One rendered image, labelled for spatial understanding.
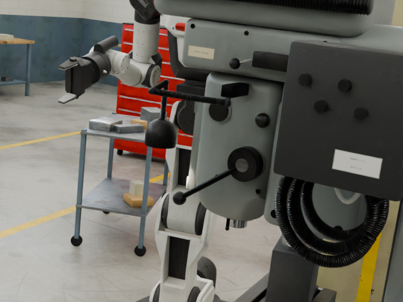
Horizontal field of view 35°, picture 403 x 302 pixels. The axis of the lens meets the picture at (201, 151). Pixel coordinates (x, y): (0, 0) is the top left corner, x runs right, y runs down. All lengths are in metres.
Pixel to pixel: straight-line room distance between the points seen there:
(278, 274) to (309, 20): 0.86
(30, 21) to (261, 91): 10.75
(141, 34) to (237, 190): 1.04
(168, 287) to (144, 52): 0.84
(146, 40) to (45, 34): 10.04
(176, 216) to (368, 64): 1.41
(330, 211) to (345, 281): 2.08
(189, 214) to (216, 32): 1.04
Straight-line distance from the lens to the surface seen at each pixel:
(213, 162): 1.37
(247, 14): 1.28
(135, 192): 4.66
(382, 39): 1.22
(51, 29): 12.40
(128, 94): 7.05
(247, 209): 1.38
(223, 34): 1.31
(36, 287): 4.08
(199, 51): 1.33
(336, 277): 3.34
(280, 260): 1.85
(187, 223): 2.25
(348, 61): 0.96
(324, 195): 1.26
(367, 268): 3.28
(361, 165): 0.97
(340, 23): 1.21
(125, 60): 2.08
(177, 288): 2.35
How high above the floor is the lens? 1.77
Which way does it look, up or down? 13 degrees down
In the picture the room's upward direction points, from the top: 6 degrees clockwise
